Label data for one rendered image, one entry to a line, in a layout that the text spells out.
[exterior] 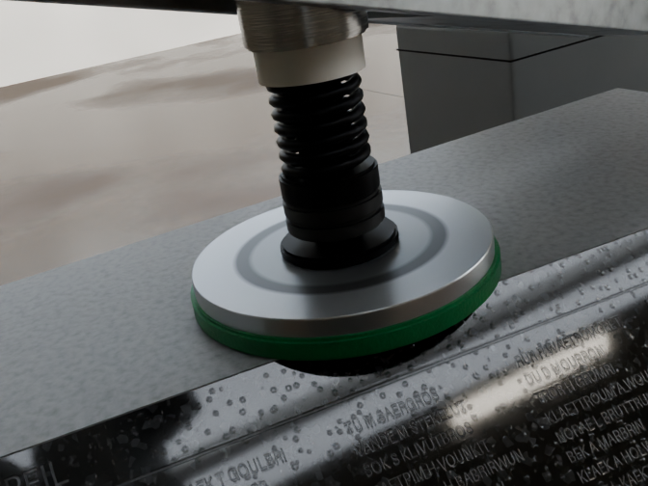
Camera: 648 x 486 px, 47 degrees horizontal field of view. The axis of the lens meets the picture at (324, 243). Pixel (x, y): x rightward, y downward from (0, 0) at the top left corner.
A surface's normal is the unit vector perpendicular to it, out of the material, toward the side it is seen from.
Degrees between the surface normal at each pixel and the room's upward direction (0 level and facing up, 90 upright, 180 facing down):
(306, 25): 90
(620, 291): 45
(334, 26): 90
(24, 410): 0
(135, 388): 0
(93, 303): 0
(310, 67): 90
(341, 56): 90
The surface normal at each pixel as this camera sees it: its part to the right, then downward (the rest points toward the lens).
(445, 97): -0.87, 0.32
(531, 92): 0.47, 0.28
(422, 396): 0.16, -0.43
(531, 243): -0.15, -0.91
